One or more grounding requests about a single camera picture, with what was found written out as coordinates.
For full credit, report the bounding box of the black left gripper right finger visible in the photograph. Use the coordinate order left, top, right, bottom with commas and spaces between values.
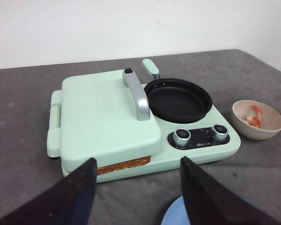
180, 157, 281, 225

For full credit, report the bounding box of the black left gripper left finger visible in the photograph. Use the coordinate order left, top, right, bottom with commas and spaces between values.
0, 158, 97, 225

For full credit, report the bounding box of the beige ribbed bowl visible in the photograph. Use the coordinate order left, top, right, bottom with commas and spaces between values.
231, 100, 281, 140

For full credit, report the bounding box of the pink cooked shrimp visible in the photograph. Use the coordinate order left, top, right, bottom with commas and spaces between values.
243, 115, 260, 128
251, 105, 263, 122

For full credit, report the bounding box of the mint green hinged lid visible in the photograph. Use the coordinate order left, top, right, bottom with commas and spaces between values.
60, 70, 161, 170

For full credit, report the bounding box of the mint green breakfast maker base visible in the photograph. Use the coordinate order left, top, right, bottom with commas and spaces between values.
47, 90, 241, 183

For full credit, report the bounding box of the blue plate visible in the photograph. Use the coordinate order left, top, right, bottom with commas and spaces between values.
161, 195, 256, 225

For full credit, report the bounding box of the left silver control knob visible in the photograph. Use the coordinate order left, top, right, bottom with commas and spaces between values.
172, 128, 191, 147

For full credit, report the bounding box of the silver control knob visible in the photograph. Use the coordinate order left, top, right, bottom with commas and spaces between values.
210, 124, 229, 142
172, 128, 191, 147

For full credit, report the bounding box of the right silver control knob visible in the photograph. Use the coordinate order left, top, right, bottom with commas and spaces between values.
210, 124, 229, 142

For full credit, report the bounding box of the black frying pan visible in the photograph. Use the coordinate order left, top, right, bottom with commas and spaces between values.
142, 59, 213, 124

